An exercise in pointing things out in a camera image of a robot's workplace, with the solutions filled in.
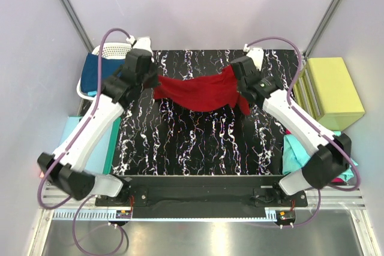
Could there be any red t-shirt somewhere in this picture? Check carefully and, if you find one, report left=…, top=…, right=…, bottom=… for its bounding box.
left=154, top=66, right=250, bottom=115

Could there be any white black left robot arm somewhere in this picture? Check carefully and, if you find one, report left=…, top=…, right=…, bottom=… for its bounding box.
left=37, top=48, right=158, bottom=206

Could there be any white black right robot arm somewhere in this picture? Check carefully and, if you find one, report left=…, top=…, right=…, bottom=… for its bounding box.
left=230, top=56, right=352, bottom=206

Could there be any navy blue t-shirt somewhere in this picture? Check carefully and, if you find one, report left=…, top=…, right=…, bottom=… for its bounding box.
left=80, top=53, right=124, bottom=97

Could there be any yellow drawer box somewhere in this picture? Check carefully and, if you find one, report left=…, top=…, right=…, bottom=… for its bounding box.
left=293, top=57, right=365, bottom=131

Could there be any folded turquoise t-shirt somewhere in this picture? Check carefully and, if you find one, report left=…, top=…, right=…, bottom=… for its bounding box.
left=282, top=130, right=354, bottom=183

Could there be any green clipboard with paper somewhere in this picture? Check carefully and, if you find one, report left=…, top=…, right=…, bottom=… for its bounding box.
left=60, top=116, right=121, bottom=174

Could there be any folded magenta t-shirt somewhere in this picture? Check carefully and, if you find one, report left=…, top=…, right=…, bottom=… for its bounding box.
left=284, top=129, right=346, bottom=183

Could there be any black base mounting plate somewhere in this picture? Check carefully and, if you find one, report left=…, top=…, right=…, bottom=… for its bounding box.
left=95, top=176, right=308, bottom=221

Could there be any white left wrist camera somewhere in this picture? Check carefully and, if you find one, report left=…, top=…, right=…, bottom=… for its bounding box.
left=126, top=36, right=154, bottom=56

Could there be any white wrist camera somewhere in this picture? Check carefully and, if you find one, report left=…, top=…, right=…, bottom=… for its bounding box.
left=126, top=36, right=154, bottom=56
left=243, top=44, right=264, bottom=71

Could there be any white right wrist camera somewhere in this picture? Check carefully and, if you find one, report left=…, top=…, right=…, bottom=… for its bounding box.
left=243, top=44, right=264, bottom=71

